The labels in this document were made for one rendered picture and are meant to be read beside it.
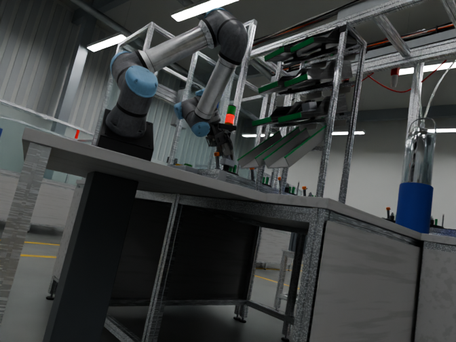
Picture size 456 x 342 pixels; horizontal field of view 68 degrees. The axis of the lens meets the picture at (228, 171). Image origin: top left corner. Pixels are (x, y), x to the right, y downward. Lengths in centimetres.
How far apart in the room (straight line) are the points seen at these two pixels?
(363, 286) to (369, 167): 1158
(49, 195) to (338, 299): 599
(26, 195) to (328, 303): 82
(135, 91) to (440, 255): 132
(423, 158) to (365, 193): 1058
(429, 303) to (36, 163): 145
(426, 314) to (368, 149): 1146
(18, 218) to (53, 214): 583
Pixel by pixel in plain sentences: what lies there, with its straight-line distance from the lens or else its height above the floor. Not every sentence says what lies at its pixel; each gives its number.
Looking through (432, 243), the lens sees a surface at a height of 82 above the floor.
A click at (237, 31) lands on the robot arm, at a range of 136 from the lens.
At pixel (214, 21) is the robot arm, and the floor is 149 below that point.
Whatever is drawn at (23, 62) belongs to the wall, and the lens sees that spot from 992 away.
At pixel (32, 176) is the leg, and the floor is 76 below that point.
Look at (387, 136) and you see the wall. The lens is 1291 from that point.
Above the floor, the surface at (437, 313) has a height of 56.
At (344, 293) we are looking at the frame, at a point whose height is 61.
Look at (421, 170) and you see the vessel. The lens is 198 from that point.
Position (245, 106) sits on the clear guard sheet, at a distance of 334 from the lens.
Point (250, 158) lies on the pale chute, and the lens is 149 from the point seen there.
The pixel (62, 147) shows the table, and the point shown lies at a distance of 88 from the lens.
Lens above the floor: 73
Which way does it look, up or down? 9 degrees up
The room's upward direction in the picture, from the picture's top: 11 degrees clockwise
